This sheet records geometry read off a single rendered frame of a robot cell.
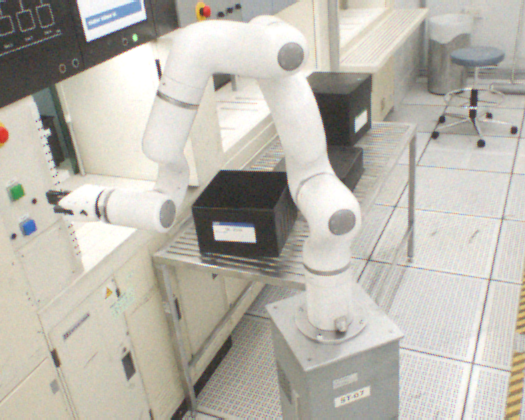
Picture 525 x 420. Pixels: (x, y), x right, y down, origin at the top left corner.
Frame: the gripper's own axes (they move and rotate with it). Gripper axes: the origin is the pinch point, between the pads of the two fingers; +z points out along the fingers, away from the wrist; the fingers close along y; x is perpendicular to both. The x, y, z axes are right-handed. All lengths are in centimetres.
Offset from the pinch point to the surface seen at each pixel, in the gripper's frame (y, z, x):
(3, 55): 8.8, 12.4, 30.9
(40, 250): 1.6, 13.1, -18.2
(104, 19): 46, 12, 31
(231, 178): 73, -5, -30
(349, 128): 136, -28, -34
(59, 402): -9, 12, -62
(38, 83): 16.4, 12.4, 21.9
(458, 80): 433, -31, -107
